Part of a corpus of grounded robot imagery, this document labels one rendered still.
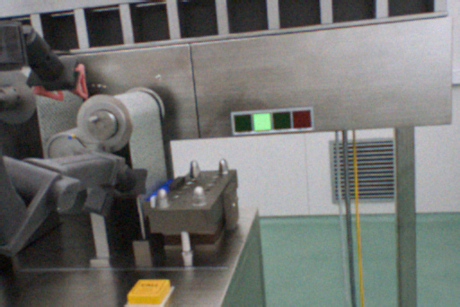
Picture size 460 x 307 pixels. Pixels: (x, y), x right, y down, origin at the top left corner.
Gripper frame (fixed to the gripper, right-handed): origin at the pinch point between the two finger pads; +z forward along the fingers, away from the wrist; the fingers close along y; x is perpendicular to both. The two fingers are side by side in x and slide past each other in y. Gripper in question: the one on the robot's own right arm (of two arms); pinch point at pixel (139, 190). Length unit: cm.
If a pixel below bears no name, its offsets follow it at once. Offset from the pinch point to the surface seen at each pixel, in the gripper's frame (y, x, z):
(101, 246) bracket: -9.7, -14.2, 0.8
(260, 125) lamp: 29.5, 24.6, 20.4
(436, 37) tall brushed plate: 80, 43, 11
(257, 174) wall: -8, 78, 260
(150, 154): 0.2, 11.7, 5.3
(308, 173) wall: 34, 77, 261
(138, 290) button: 8.3, -25.8, -15.9
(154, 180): 0.2, 5.2, 9.3
